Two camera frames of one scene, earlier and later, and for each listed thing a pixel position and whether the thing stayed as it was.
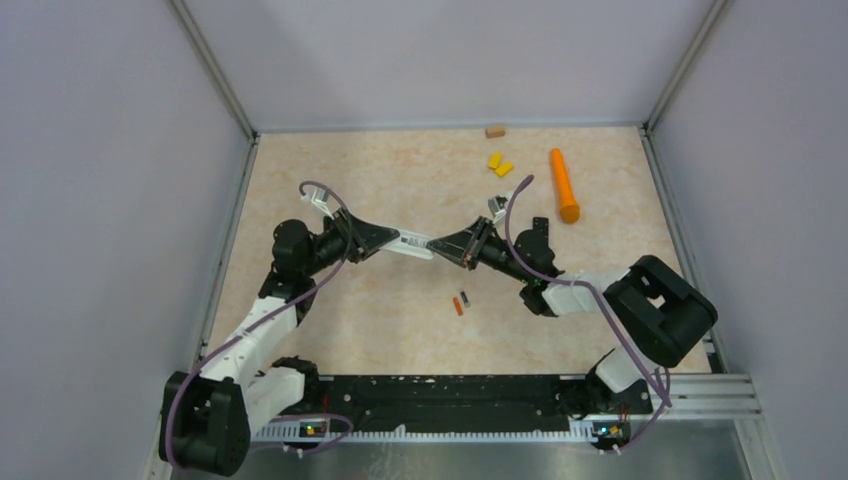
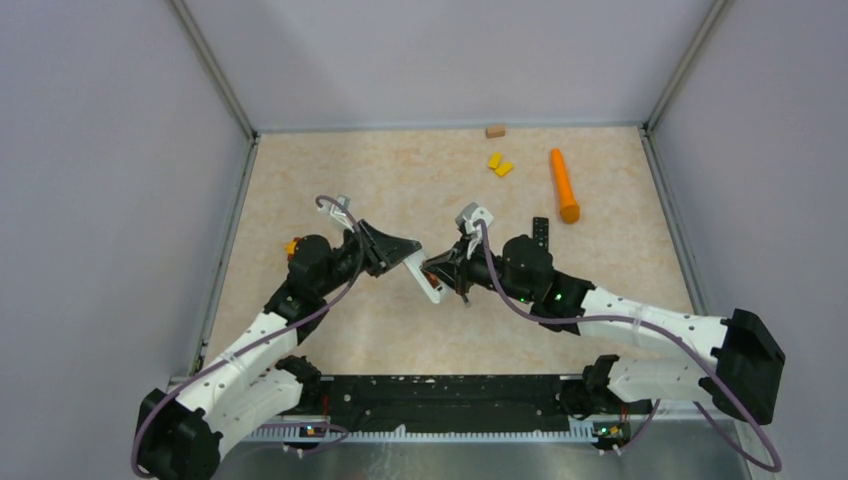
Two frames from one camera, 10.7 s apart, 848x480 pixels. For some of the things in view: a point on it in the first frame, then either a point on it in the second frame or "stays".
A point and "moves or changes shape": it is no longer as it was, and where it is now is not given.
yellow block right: x=504 y=169 stays
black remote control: x=540 y=231 stays
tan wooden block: x=495 y=131 stays
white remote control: x=410 y=244 moves or changes shape
